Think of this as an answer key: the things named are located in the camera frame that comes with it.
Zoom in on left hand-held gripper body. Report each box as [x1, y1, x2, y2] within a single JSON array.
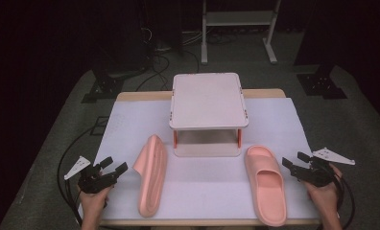
[[63, 155, 119, 195]]

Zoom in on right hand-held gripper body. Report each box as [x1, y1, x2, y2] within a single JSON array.
[[297, 147, 356, 188]]

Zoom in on pink slipper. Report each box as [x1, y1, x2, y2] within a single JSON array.
[[132, 133, 169, 219], [244, 144, 288, 228]]

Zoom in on white shoe rack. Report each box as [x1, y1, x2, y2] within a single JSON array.
[[168, 72, 250, 158]]

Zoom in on person's left hand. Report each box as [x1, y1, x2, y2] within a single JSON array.
[[77, 184, 113, 222]]

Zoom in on person's right hand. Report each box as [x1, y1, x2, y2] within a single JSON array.
[[304, 162, 344, 219]]

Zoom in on black stand base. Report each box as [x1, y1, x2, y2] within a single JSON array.
[[81, 68, 125, 104], [296, 65, 348, 101]]

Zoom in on pale lavender table mat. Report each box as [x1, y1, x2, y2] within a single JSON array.
[[77, 97, 321, 221]]

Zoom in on left hand-held gripper cable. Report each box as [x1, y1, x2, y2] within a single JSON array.
[[57, 126, 98, 228]]

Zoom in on hand-held gripper cable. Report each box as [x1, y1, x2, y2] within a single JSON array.
[[57, 126, 98, 228], [333, 172, 356, 230]]

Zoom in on right hand-held gripper cable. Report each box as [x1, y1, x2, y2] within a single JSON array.
[[333, 172, 356, 230]]

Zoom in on black floor cables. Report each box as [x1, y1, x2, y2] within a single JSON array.
[[134, 27, 201, 92]]

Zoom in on white metal stand frame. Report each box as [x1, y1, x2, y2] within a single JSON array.
[[201, 0, 282, 66]]

